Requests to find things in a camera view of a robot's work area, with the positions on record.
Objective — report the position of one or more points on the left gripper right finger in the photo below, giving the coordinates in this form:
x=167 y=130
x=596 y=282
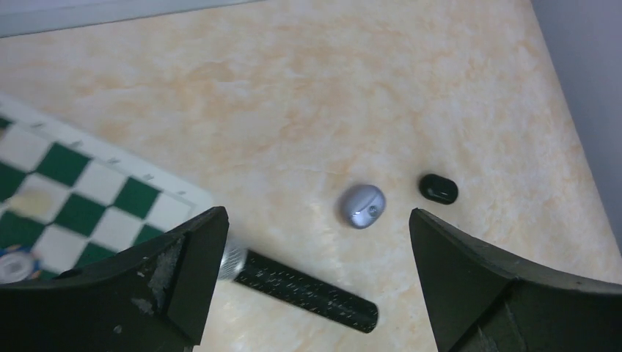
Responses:
x=482 y=298

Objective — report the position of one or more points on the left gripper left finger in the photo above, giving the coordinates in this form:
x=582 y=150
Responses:
x=154 y=296

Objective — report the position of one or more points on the black earbud charging case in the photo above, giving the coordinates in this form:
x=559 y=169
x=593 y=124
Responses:
x=438 y=189

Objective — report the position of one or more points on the lavender earbud charging case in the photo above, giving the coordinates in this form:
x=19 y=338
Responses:
x=361 y=205

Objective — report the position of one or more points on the green white chessboard mat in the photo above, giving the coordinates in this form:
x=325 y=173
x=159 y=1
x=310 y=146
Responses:
x=106 y=200

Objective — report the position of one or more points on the black silver microphone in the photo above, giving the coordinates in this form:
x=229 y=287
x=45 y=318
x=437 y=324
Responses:
x=277 y=280

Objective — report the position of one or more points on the grey round chess piece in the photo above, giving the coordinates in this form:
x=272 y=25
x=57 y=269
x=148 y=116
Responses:
x=19 y=263

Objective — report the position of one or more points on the white chess piece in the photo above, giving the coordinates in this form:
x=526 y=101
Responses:
x=30 y=203

